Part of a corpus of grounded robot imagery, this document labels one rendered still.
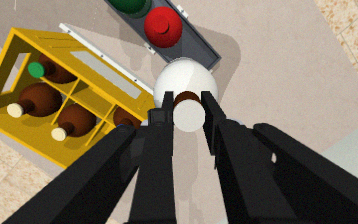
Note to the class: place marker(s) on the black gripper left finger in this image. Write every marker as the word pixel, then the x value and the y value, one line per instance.
pixel 88 190

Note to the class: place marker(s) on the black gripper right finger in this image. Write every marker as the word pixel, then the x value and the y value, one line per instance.
pixel 318 190

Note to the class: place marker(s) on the dark grey tray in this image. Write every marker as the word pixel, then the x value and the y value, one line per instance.
pixel 191 44

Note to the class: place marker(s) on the brown bottle with blue cap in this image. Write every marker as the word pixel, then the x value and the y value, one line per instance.
pixel 124 117

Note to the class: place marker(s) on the green bottle with white label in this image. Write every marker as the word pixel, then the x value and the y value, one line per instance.
pixel 132 8

